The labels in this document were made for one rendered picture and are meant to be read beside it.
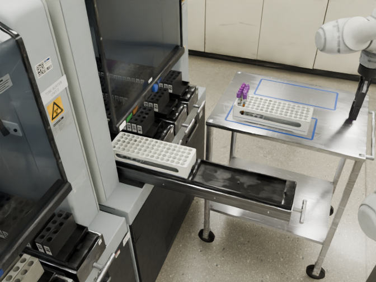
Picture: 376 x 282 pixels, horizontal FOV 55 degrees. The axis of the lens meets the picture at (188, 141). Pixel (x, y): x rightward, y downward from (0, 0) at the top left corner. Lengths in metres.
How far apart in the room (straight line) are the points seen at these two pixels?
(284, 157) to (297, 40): 1.23
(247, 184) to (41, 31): 0.77
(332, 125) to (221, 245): 0.91
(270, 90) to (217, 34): 1.94
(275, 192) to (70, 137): 0.66
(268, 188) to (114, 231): 0.52
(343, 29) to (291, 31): 2.15
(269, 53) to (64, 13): 2.75
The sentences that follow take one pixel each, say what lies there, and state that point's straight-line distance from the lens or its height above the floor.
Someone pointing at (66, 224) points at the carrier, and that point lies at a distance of 1.09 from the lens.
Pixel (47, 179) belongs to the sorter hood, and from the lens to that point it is 0.96.
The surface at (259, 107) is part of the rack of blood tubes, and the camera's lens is 1.46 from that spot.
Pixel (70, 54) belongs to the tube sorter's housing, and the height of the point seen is 1.29.
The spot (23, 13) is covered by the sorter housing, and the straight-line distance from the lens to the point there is 0.84.
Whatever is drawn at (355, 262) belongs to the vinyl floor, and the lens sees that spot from 2.16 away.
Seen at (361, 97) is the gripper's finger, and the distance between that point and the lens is 1.48.
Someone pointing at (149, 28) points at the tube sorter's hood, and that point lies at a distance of 1.31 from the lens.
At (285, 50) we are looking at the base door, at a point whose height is 0.22.
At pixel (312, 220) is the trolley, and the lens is 1.88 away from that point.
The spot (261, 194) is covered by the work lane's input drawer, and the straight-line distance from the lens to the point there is 1.21.
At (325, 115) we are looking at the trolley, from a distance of 1.58.
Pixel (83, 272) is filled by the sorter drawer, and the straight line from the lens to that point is 1.11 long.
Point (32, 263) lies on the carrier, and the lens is 1.05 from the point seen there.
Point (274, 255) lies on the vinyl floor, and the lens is 2.06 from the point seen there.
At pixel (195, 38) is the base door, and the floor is 0.20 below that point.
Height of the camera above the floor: 1.69
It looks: 40 degrees down
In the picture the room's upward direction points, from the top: 1 degrees counter-clockwise
